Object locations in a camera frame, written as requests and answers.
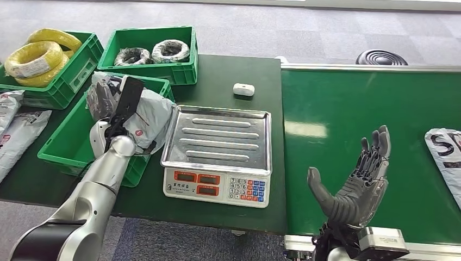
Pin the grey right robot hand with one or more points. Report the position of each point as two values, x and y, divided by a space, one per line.
356 198

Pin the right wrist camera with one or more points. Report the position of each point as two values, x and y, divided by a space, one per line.
381 239

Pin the white mailer with black letters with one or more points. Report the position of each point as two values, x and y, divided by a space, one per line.
446 158

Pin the white plastic mailer bag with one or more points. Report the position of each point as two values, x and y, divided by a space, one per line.
9 106
21 137

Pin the black ribbed round base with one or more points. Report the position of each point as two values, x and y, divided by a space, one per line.
381 57

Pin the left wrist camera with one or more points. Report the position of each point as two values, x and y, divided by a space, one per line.
130 97

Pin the green crate with wrapped coils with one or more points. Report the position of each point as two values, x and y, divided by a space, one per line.
147 74

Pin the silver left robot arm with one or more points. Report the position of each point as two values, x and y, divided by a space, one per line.
90 201

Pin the grey plastic mailer package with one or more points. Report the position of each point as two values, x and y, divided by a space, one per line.
151 115

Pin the empty green plastic crate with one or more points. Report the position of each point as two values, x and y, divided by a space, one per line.
65 144

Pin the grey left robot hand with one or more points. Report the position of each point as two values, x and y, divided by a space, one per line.
101 101

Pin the small white device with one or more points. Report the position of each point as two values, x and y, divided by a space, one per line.
243 89

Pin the green crate with yellow coils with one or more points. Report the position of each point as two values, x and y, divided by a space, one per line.
75 77

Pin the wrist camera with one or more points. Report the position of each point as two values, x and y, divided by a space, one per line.
381 239
130 97

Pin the white table foot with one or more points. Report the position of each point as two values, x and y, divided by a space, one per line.
238 233

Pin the green conveyor belt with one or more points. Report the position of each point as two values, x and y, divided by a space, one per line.
360 101

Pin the electronic scale with steel tray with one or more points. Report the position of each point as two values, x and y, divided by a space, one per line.
219 140

